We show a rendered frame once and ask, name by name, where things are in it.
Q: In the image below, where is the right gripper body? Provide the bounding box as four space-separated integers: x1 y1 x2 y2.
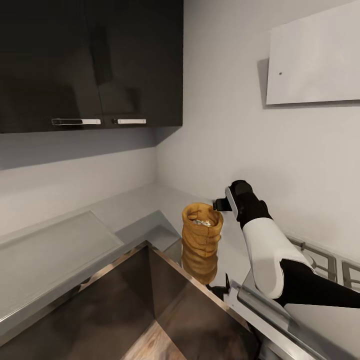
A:
216 197 233 212

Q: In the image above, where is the popcorn bag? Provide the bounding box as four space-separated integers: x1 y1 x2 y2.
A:
181 202 224 258

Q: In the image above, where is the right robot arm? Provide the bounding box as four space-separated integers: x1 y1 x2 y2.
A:
212 180 360 360

